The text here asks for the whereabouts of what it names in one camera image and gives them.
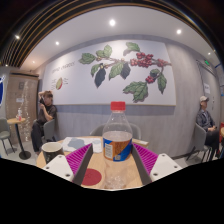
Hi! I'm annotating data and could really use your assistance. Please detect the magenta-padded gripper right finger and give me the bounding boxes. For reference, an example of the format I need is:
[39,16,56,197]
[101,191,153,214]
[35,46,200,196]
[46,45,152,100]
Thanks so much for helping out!
[130,143,183,186]

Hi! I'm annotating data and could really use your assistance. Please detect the dark mug with white inside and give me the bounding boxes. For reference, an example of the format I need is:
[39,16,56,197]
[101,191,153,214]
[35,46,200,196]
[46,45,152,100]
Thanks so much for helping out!
[41,141,65,164]

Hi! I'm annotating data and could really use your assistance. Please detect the round ceiling spot lights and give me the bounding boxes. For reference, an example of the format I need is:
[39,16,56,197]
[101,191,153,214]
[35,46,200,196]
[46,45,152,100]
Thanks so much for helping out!
[13,18,213,56]

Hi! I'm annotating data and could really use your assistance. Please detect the blue wall sign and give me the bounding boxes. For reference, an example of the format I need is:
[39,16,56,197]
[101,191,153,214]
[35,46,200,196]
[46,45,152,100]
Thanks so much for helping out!
[0,75,6,107]

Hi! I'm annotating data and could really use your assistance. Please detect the coffee branch wall mural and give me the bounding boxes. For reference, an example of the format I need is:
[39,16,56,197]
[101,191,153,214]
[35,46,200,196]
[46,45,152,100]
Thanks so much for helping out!
[49,39,177,107]

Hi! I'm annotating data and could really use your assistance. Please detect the person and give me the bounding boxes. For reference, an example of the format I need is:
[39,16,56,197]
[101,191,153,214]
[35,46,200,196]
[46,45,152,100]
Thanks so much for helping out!
[30,90,58,154]
[195,95,221,158]

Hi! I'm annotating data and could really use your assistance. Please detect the small clear drink bottle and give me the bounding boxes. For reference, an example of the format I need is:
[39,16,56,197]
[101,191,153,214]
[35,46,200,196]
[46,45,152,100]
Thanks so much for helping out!
[16,107,23,122]

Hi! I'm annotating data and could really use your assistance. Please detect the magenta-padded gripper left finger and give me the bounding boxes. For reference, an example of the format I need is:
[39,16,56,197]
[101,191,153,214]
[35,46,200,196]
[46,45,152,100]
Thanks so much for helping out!
[42,143,94,187]

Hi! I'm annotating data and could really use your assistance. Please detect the small round wooden side table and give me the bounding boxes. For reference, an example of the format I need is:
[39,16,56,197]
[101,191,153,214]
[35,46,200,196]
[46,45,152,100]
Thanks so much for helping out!
[6,117,32,160]

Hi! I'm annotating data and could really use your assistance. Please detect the white paper with grey print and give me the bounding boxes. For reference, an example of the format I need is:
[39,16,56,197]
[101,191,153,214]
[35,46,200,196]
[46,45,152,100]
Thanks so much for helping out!
[62,136,103,154]

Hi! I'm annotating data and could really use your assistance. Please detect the clear red-capped drink bottle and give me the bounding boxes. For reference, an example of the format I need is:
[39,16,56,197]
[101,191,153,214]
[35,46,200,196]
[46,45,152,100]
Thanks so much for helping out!
[101,101,134,190]

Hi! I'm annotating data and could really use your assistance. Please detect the flat round red coaster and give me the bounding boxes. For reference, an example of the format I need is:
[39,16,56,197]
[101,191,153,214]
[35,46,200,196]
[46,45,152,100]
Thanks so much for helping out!
[81,167,103,187]

